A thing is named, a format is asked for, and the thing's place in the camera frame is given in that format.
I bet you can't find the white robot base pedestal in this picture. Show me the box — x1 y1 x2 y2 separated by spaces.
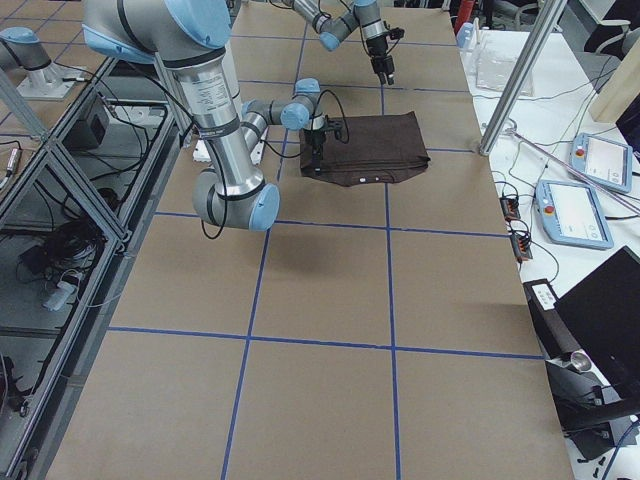
192 0 271 166

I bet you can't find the reacher grabber stick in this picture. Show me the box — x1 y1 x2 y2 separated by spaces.
502 119 640 207

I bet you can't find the dark brown t-shirt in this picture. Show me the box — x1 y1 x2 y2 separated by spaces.
299 111 430 187

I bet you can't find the upper teach pendant tablet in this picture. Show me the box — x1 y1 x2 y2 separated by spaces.
570 133 634 193

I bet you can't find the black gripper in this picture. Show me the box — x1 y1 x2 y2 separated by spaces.
367 35 395 84
307 127 327 173

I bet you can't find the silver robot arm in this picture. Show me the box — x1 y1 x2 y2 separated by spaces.
269 0 405 86
83 1 324 231

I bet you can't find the clear plastic bag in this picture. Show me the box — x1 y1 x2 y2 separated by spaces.
476 50 518 92

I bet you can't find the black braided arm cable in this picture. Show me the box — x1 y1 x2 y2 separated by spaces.
199 88 349 240
314 0 406 56

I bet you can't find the black box with label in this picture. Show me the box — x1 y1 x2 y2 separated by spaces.
523 279 580 359

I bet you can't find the black monitor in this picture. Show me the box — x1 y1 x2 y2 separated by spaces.
556 247 639 398

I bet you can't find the teach pendant tablet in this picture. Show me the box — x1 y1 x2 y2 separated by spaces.
570 133 634 193
535 180 614 250

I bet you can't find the lower teach pendant tablet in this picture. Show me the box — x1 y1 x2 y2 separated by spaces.
535 180 614 250

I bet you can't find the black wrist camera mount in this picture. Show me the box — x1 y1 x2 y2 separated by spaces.
324 116 348 141
387 27 405 41

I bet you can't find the aluminium frame post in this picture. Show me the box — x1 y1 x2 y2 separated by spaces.
478 0 567 156

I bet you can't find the red cylinder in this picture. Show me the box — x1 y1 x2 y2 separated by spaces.
455 0 475 31

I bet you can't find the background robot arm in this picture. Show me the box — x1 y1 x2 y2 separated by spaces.
1 27 75 100

